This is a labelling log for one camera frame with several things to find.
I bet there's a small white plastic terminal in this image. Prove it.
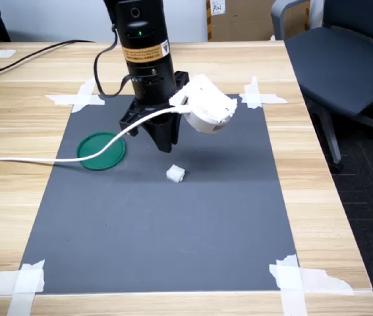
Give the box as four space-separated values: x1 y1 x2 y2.
165 163 187 184

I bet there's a round green lid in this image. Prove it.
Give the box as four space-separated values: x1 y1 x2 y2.
76 131 127 171

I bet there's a white tape piece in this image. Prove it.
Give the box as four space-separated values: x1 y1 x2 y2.
268 253 355 316
0 259 46 316
239 76 289 110
44 78 106 114

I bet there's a dark grey mat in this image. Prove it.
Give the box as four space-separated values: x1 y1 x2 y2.
19 93 301 295

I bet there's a brown cardboard box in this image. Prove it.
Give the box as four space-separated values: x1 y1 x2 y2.
205 0 276 43

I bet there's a dark blue office chair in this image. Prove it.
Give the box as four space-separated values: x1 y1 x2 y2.
270 0 373 174

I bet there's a white camera box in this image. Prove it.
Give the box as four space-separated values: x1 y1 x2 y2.
169 74 239 135

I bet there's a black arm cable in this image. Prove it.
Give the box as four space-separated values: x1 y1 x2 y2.
93 24 138 97

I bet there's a white camera cable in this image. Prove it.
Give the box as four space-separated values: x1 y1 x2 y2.
0 104 191 165

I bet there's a black table cable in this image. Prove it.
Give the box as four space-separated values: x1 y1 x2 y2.
0 39 95 87

